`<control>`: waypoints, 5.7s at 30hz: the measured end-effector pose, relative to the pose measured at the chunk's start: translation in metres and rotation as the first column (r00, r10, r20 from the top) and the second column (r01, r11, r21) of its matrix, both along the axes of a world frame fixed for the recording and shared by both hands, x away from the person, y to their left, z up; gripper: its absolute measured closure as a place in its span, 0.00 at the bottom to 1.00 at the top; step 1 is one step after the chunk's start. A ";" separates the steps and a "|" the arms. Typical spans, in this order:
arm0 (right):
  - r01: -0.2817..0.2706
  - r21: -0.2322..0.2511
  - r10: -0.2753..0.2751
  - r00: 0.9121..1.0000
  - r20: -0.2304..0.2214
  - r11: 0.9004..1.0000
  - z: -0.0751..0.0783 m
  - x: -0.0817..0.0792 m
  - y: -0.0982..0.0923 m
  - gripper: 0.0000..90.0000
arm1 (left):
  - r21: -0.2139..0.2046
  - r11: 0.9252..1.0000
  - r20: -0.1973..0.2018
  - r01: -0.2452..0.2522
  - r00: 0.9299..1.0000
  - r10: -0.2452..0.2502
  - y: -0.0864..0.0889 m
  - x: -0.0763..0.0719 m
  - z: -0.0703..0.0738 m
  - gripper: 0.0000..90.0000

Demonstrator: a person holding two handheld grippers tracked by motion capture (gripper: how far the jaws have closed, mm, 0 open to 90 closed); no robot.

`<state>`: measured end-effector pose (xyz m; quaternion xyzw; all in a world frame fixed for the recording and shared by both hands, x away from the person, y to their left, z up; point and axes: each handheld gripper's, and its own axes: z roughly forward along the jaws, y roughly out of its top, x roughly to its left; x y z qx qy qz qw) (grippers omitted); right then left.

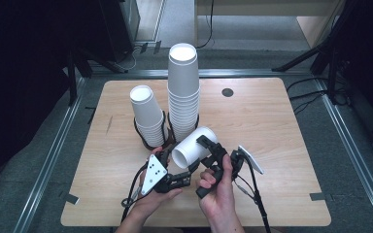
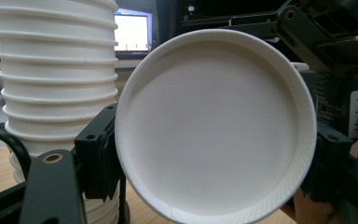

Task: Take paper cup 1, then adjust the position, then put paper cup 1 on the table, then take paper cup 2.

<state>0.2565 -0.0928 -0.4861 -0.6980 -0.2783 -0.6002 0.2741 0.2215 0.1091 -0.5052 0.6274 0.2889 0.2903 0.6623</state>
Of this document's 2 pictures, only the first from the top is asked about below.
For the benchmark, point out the person's right hand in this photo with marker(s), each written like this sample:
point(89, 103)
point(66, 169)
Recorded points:
point(221, 200)

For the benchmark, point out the light wooden furniture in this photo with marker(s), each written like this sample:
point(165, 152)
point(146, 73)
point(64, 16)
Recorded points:
point(311, 29)

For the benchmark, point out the black metal stand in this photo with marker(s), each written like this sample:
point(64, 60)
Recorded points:
point(73, 77)

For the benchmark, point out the tall stack of paper cups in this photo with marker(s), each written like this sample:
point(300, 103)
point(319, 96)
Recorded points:
point(183, 116)

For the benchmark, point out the grey tape piece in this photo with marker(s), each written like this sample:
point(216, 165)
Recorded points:
point(71, 198)
point(317, 196)

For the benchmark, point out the person's left hand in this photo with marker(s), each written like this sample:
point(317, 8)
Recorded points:
point(157, 199)

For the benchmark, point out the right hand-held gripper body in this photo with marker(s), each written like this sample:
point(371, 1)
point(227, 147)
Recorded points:
point(220, 154)

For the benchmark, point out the metal floor rail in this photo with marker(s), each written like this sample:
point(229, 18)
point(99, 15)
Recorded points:
point(353, 152)
point(239, 73)
point(50, 161)

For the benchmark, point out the short stack of paper cups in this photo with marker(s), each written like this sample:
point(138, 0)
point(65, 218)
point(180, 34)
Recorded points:
point(145, 110)

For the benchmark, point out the black round table grommet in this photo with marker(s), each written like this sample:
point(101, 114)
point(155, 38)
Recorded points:
point(227, 92)

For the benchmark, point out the dark curtain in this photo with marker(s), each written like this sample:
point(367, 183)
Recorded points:
point(19, 81)

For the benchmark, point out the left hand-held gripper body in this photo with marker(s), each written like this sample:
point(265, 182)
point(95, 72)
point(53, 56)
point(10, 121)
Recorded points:
point(153, 173)

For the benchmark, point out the black tripod stand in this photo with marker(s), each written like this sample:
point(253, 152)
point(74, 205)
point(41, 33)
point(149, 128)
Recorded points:
point(323, 45)

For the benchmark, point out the black cabinet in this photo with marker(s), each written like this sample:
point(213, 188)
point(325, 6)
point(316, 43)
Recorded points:
point(116, 26)

